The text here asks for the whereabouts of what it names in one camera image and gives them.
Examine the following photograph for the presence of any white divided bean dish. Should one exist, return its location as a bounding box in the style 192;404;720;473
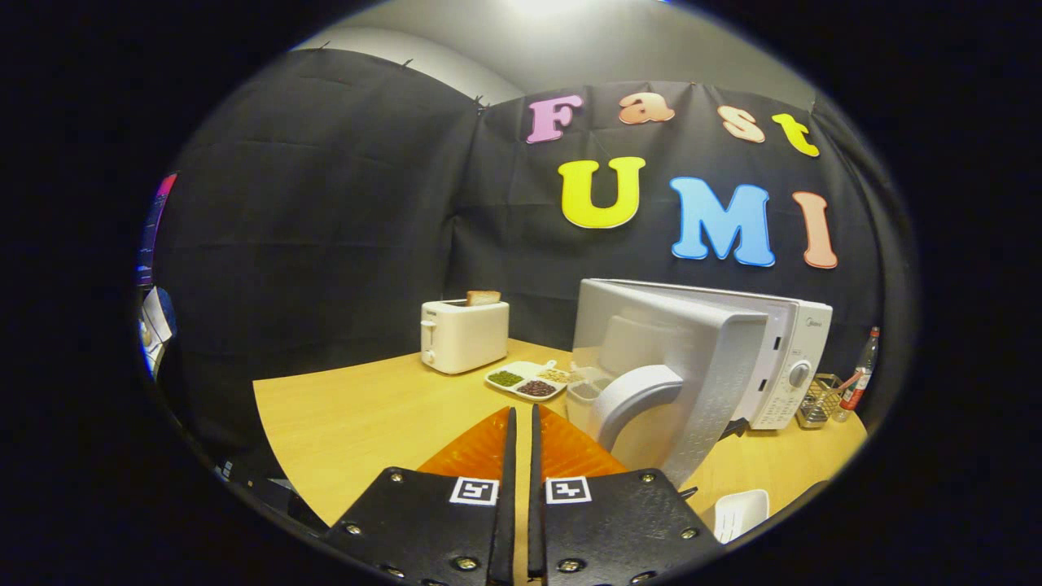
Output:
485;360;571;402

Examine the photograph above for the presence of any red label plastic bottle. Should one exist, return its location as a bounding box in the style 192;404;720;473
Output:
838;326;881;412

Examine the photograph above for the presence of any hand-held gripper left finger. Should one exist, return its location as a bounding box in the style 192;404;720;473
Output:
322;407;517;586

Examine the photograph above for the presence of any white rectangular ribbed dish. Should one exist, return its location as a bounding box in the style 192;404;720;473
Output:
714;488;770;544

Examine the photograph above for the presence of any black backdrop cloth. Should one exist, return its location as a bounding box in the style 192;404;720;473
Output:
151;47;904;424

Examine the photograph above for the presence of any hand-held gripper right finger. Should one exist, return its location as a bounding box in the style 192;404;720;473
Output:
528;405;721;586

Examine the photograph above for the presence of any metal wire basket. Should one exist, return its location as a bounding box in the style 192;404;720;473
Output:
796;374;844;430

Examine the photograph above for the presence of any white toaster oven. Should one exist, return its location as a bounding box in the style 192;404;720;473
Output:
570;278;834;489

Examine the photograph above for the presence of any white bread toaster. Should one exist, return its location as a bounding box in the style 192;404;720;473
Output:
420;300;510;375

